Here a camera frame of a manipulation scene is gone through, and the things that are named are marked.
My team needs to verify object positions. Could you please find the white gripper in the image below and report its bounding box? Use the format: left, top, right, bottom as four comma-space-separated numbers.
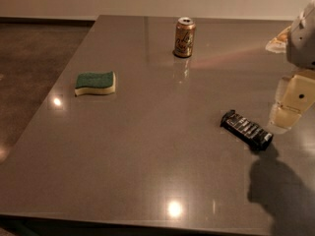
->
265, 0, 315, 134

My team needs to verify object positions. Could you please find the orange soda can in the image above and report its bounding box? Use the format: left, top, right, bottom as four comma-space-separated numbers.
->
173, 17, 196, 58

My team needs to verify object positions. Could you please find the green and yellow sponge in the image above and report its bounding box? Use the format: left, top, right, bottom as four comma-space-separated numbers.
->
75, 71, 116, 96

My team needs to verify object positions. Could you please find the black rectangular snack package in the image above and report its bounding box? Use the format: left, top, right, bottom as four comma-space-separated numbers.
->
220, 109, 274, 150

